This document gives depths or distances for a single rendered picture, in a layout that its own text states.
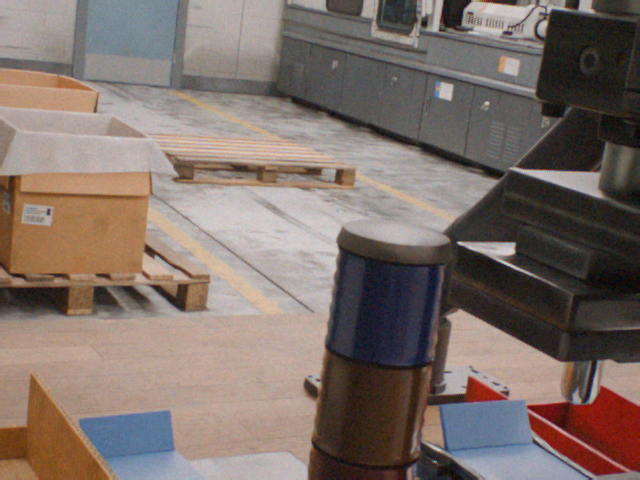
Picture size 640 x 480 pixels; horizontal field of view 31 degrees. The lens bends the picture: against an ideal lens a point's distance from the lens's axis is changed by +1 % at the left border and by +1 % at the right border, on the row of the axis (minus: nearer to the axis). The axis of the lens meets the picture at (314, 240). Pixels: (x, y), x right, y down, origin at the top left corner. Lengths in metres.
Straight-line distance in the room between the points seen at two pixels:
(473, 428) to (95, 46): 11.01
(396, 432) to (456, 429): 0.38
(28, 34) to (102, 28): 0.71
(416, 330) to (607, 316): 0.24
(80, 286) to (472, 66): 5.33
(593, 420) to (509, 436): 0.28
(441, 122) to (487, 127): 0.65
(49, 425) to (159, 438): 0.09
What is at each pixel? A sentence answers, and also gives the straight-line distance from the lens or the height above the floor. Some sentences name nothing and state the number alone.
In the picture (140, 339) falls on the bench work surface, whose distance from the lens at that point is 1.18.
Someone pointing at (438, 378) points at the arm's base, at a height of 0.92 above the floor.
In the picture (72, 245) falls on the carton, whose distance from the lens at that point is 4.19.
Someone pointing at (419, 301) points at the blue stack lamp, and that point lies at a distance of 0.38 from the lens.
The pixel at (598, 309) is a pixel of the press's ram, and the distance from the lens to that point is 0.60.
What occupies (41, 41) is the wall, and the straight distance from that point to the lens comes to 11.61.
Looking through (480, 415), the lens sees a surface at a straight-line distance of 0.79.
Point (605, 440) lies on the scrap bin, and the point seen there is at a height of 0.92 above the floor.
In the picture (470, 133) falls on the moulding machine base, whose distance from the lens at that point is 8.93.
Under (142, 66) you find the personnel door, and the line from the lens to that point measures 11.85.
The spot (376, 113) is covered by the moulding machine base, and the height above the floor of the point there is 0.19.
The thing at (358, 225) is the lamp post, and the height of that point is 1.20.
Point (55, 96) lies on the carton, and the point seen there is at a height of 0.69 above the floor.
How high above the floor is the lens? 1.27
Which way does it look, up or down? 13 degrees down
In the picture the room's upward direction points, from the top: 8 degrees clockwise
